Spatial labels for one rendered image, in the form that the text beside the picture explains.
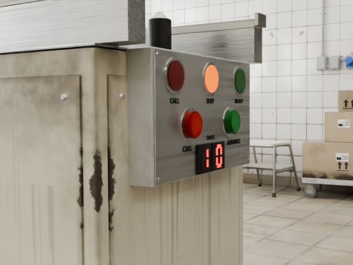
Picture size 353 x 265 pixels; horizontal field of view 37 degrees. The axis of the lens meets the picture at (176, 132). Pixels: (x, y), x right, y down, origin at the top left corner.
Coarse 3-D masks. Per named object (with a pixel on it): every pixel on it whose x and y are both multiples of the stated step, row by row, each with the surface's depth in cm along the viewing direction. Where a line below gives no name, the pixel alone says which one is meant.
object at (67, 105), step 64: (0, 64) 55; (64, 64) 50; (0, 128) 55; (64, 128) 50; (128, 128) 53; (0, 192) 56; (64, 192) 51; (128, 192) 53; (192, 192) 64; (0, 256) 56; (64, 256) 51; (128, 256) 53; (192, 256) 64
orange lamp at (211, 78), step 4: (208, 68) 60; (212, 68) 61; (208, 72) 60; (212, 72) 61; (216, 72) 62; (208, 76) 60; (212, 76) 61; (216, 76) 62; (208, 80) 60; (212, 80) 61; (216, 80) 62; (208, 84) 60; (212, 84) 61; (216, 84) 62; (208, 88) 60; (212, 88) 61; (212, 92) 61
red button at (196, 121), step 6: (186, 114) 56; (192, 114) 56; (198, 114) 57; (186, 120) 55; (192, 120) 56; (198, 120) 57; (186, 126) 55; (192, 126) 56; (198, 126) 57; (186, 132) 56; (192, 132) 56; (198, 132) 57
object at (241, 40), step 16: (256, 16) 71; (176, 32) 78; (192, 32) 77; (208, 32) 76; (224, 32) 74; (240, 32) 73; (256, 32) 72; (176, 48) 78; (192, 48) 77; (208, 48) 76; (224, 48) 74; (240, 48) 73; (256, 48) 73
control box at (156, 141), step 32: (128, 64) 52; (160, 64) 52; (192, 64) 57; (224, 64) 64; (128, 96) 52; (160, 96) 52; (192, 96) 58; (224, 96) 64; (160, 128) 52; (224, 128) 64; (160, 160) 52; (192, 160) 58; (224, 160) 64
